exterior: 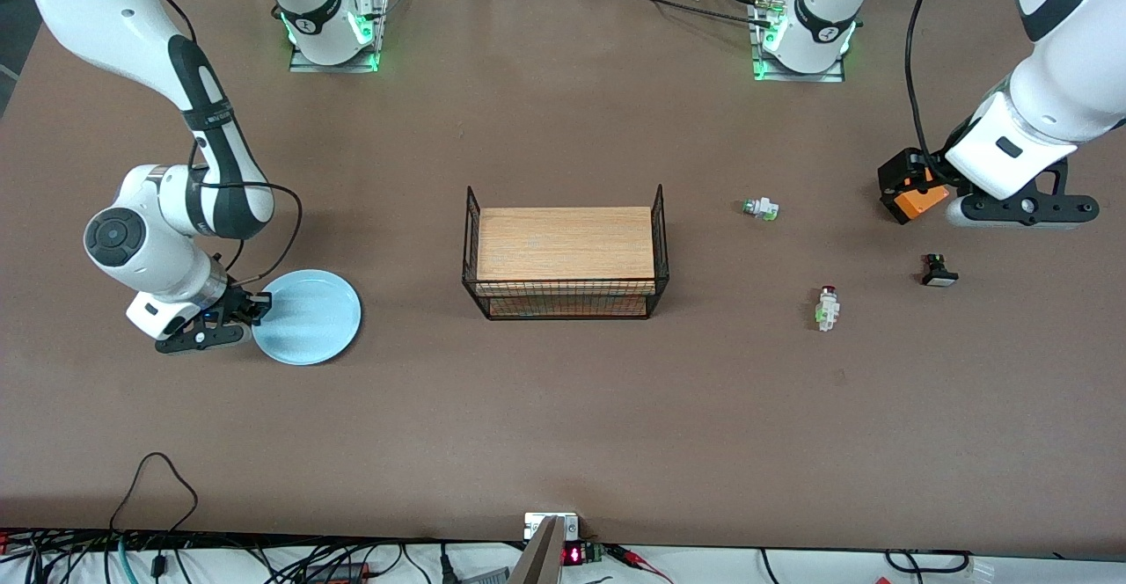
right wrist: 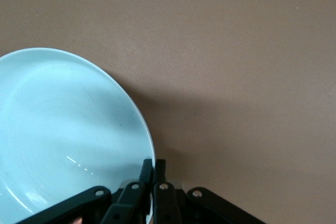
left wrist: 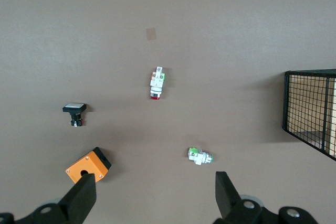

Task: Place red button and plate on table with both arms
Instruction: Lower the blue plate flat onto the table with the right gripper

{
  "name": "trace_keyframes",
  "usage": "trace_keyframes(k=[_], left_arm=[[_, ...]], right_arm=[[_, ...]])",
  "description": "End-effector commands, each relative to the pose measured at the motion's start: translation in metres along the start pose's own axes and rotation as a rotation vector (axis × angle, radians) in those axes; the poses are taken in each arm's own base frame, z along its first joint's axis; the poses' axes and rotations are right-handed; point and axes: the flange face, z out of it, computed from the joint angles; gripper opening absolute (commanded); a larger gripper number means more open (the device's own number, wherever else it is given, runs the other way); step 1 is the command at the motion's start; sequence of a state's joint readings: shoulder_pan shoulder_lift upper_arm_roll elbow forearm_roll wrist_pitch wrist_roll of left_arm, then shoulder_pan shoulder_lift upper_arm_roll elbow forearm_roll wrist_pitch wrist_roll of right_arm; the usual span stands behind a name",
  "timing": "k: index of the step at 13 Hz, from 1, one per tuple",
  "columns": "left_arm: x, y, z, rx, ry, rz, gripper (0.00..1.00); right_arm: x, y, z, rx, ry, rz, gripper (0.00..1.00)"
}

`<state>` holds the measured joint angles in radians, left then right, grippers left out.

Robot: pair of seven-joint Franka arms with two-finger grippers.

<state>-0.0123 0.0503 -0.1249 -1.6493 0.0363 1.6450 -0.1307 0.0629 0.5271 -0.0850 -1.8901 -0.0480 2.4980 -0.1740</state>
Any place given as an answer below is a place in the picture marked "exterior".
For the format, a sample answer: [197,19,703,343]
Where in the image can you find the light blue round plate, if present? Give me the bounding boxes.
[252,269,362,366]

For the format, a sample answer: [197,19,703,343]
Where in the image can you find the black white push button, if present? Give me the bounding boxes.
[920,253,959,288]

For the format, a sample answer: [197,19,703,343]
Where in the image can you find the black power adapter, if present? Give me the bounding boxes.
[303,562,370,583]

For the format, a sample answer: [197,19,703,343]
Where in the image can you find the grey metal bar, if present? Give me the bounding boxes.
[508,515,566,584]

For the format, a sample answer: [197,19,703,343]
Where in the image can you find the orange button enclosure box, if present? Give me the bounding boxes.
[882,169,951,225]

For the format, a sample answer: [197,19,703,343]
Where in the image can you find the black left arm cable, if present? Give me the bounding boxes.
[906,0,960,167]

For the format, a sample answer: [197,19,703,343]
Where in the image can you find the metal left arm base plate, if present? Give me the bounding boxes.
[750,0,845,84]

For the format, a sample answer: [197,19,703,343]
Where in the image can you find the black looped cable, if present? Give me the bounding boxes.
[110,452,199,534]

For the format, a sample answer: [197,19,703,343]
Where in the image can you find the black wire shelf rack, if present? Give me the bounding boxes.
[462,184,670,321]

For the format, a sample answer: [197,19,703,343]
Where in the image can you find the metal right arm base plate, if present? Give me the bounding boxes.
[289,0,389,74]

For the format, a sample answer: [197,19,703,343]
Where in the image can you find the black cable on table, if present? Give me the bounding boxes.
[598,0,775,26]

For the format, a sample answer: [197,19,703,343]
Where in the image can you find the silver metal bracket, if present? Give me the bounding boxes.
[524,512,580,541]

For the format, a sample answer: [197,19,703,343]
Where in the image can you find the black coiled cable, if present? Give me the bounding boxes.
[884,549,973,574]

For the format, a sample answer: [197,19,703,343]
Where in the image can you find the red clip wires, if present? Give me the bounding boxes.
[607,544,674,584]

